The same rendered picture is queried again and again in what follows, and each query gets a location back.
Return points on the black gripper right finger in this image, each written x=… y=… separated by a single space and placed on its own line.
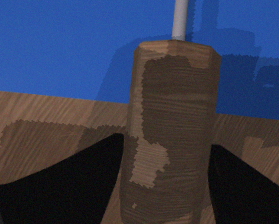
x=240 y=194

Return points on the blue tape strip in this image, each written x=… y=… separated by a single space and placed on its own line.
x=84 y=48

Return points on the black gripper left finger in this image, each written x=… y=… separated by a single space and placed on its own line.
x=74 y=191

